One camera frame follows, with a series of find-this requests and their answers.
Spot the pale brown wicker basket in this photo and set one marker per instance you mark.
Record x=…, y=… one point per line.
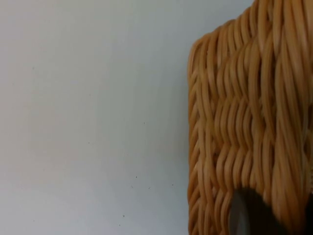
x=252, y=110

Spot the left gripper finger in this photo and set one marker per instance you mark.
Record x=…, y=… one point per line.
x=254, y=215

